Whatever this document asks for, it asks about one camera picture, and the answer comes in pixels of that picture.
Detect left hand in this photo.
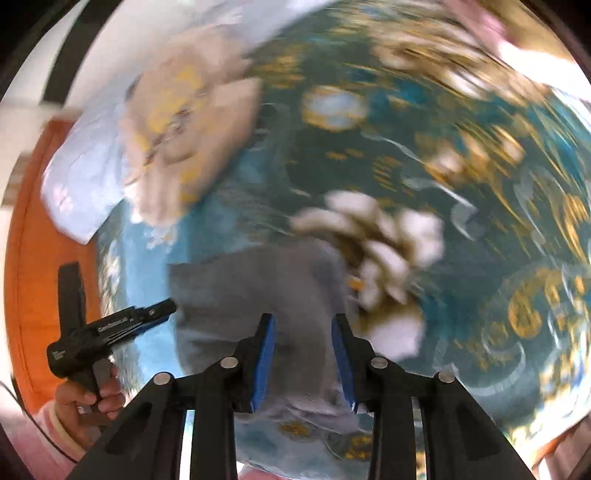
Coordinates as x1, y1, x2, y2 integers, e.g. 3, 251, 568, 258
54, 364, 126, 450

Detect beige fleece sweater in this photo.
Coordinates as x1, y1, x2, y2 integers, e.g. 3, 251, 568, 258
120, 26, 263, 228

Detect orange wooden headboard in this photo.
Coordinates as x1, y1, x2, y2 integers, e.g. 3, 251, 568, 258
4, 118, 100, 413

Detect teal floral blanket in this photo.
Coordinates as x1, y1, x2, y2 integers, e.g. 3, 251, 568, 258
98, 1, 590, 464

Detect grey sweatpants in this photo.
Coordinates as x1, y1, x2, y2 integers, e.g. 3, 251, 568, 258
167, 239, 359, 434

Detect light blue floral duvet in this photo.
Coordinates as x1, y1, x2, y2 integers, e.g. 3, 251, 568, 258
40, 0, 334, 245

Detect pink and olive folded clothes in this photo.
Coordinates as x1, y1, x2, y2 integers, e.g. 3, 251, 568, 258
443, 0, 571, 59

